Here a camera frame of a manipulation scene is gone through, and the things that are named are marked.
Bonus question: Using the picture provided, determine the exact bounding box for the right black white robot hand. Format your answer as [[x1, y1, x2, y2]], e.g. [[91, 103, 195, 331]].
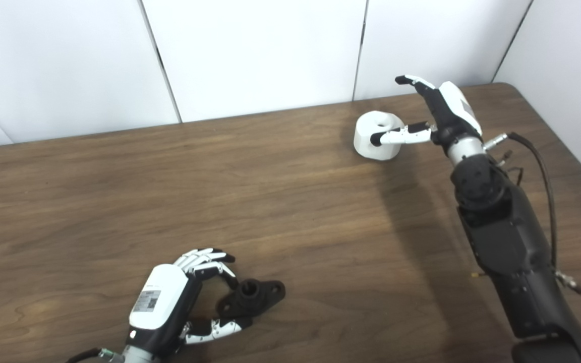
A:
[[370, 75, 484, 152]]

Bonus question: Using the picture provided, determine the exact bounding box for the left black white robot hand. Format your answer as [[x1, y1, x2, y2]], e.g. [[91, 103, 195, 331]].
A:
[[125, 248, 253, 361]]

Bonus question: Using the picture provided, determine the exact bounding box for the round white plastic piece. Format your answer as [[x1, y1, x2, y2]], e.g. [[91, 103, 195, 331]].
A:
[[354, 111, 406, 161]]

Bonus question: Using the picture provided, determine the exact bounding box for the black plastic holder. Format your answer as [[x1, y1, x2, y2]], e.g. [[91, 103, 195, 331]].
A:
[[217, 279, 286, 318]]

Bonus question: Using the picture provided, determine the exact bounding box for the right thin black wire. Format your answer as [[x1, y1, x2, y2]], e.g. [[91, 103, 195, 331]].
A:
[[496, 150, 524, 188]]

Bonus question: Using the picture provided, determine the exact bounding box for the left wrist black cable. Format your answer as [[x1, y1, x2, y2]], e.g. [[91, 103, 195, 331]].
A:
[[66, 348, 105, 363]]

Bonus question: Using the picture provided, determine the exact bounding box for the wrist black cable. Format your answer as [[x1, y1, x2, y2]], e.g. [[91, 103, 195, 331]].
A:
[[66, 348, 105, 363], [483, 132, 581, 295]]

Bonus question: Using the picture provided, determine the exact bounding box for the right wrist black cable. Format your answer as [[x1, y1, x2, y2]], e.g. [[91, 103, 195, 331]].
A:
[[483, 132, 581, 295]]

